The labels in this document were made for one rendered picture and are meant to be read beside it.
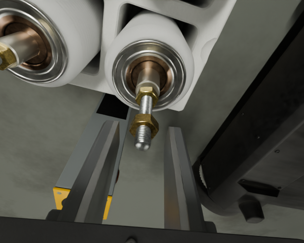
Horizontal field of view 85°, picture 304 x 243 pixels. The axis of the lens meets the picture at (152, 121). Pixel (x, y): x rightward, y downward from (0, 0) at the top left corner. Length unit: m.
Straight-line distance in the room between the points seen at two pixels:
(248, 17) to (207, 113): 0.25
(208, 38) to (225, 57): 0.22
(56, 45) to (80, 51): 0.02
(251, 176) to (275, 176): 0.06
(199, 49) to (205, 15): 0.04
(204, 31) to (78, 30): 0.15
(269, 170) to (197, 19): 0.35
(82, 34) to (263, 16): 0.38
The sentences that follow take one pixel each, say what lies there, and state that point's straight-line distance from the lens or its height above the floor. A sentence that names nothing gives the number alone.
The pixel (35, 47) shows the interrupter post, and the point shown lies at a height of 0.26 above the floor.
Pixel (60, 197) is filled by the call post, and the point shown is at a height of 0.31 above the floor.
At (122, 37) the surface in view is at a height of 0.25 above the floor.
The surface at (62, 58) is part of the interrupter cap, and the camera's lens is 0.19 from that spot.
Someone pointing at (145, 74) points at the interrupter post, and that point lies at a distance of 0.16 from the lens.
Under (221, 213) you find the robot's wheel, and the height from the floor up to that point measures 0.20.
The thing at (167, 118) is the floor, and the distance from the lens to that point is 0.52.
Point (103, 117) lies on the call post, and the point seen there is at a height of 0.17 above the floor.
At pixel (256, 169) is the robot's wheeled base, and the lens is 0.44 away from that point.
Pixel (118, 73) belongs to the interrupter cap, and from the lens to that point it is 0.18.
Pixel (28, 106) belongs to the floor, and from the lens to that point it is 0.64.
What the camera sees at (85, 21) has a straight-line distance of 0.21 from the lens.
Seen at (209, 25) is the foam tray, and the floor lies 0.18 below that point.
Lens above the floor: 0.41
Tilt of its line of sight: 51 degrees down
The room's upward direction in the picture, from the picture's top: 177 degrees counter-clockwise
